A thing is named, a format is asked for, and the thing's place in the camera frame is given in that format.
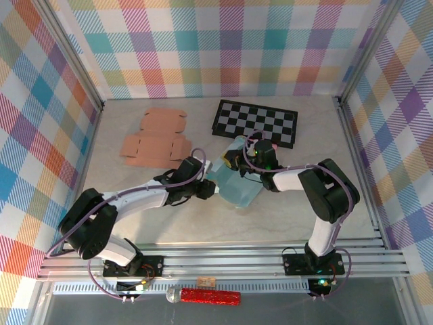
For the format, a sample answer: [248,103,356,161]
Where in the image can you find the red glitter microphone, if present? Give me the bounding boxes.
[165,286,242,307]

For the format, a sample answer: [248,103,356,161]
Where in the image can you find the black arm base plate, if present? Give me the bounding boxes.
[282,252,346,276]
[102,255,165,279]

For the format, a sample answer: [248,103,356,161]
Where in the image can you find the black controller board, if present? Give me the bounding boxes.
[308,278,332,293]
[116,280,150,293]

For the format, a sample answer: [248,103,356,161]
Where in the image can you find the black grey checkerboard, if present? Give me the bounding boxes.
[211,99,299,150]

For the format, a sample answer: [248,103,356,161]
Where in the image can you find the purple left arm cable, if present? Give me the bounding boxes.
[45,147,208,302]

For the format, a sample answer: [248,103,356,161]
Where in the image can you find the aluminium side rail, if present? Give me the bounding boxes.
[59,101,106,251]
[333,96,390,250]

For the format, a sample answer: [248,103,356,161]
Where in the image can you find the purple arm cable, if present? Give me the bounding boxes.
[45,147,208,302]
[242,130,361,301]

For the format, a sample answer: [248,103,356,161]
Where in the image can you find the perforated metal cable tray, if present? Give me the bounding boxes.
[53,282,314,295]

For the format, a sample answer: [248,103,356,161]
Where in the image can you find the orange paper box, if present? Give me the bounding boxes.
[118,107,193,169]

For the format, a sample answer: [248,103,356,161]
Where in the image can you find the light blue paper box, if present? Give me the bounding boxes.
[206,135,264,209]

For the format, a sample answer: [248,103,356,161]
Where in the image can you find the aluminium corner post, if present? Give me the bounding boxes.
[336,0,403,106]
[33,0,105,111]

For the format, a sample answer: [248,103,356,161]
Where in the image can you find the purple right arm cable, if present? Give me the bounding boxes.
[242,130,361,301]

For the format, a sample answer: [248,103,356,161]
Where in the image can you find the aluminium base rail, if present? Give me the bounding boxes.
[37,248,412,282]

